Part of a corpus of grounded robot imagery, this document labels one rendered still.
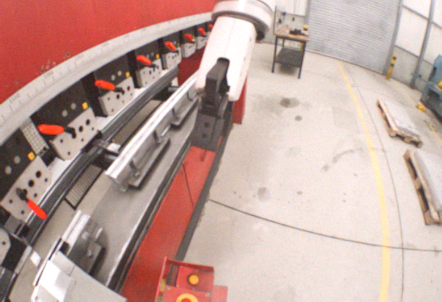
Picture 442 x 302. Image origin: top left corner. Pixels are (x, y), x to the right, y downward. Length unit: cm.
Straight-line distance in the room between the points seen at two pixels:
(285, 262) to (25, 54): 170
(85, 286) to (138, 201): 38
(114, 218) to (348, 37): 750
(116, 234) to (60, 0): 71
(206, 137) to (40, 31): 43
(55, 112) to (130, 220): 44
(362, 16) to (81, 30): 746
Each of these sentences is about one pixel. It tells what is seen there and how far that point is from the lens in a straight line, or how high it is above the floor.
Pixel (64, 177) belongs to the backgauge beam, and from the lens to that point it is 89.
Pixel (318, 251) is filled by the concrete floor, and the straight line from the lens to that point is 169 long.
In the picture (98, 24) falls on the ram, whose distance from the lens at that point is 59.
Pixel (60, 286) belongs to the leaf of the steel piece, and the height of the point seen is 100.
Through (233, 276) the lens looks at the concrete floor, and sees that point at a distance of 149.
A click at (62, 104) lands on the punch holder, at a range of 51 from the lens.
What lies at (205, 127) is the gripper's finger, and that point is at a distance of 21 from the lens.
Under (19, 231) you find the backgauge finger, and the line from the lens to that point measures 82.
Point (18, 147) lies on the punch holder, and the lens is 48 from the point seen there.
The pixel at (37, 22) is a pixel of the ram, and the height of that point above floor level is 152.
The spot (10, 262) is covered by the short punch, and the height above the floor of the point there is 113.
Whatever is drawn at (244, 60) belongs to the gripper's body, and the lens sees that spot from 22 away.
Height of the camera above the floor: 147
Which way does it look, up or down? 40 degrees down
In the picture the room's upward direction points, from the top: straight up
